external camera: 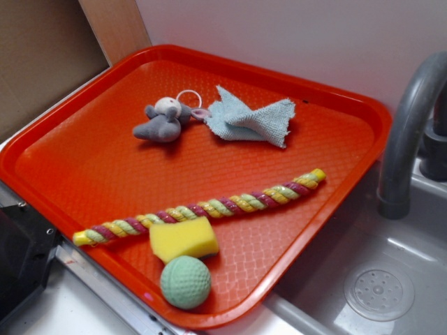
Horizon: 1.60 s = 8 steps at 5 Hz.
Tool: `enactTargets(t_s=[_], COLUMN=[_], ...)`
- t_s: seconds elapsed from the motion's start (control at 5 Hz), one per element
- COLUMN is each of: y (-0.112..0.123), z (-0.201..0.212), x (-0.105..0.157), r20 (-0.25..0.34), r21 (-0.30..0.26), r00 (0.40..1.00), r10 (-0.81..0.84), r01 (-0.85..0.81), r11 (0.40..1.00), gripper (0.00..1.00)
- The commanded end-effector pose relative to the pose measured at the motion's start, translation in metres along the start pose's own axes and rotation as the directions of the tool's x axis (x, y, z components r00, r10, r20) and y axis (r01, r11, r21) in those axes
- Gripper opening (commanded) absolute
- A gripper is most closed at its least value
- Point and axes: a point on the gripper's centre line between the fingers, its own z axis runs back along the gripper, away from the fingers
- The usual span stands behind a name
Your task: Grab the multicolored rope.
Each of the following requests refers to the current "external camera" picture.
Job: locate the green dimpled ball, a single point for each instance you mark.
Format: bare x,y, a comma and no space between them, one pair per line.
186,282

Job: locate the grey toy sink basin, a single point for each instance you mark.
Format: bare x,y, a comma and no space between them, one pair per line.
310,296

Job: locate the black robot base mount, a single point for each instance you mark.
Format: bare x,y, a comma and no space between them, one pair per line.
28,245

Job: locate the grey plush mouse toy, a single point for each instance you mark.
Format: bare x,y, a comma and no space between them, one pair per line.
166,118

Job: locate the sink drain strainer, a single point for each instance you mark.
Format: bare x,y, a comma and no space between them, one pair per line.
378,294

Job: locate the brown cardboard panel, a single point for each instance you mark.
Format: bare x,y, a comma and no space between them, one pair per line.
48,50

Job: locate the orange plastic tray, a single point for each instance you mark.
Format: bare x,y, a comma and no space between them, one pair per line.
80,166

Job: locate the multicolored twisted rope toy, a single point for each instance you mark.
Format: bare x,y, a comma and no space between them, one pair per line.
215,208

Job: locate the wooden board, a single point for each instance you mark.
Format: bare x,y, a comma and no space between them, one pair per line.
117,26

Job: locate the light blue cloth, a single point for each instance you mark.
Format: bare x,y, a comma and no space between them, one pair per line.
232,120

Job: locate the yellow sponge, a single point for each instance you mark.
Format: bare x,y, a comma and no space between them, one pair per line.
194,238

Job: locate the grey curved faucet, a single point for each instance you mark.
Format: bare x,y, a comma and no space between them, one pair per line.
406,136

